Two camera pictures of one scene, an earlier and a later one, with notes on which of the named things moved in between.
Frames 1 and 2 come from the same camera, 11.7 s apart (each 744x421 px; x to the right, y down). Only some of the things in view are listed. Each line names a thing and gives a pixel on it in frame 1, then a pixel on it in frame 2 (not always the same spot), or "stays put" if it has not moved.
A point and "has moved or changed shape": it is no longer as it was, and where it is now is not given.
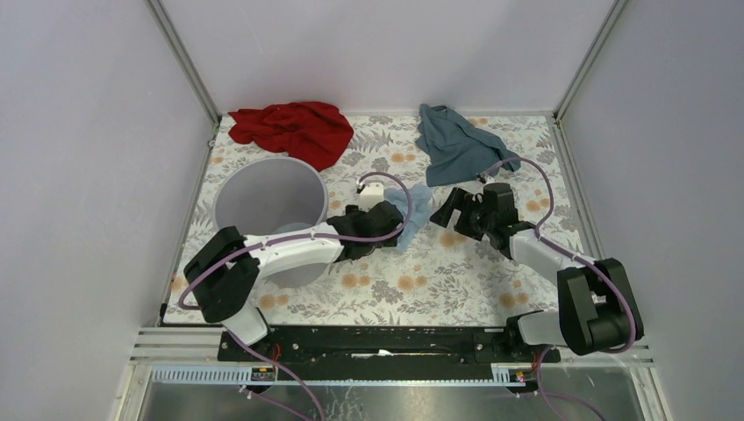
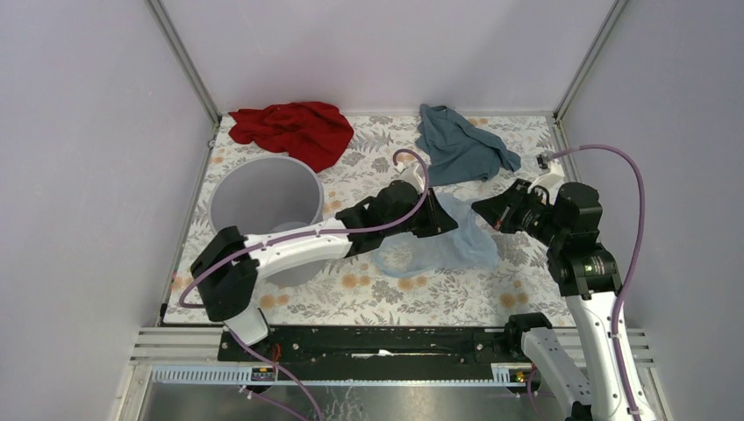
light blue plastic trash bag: x=421 y=196 has moved or changed shape
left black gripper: x=392 y=242 to x=437 y=219
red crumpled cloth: x=315 y=132 stays put
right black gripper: x=462 y=200 to x=501 y=209
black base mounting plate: x=378 y=346 stays put
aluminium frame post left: x=161 y=17 stays put
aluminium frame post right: x=611 y=19 stays put
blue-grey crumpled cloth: x=457 y=152 stays put
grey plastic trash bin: x=268 y=196 stays put
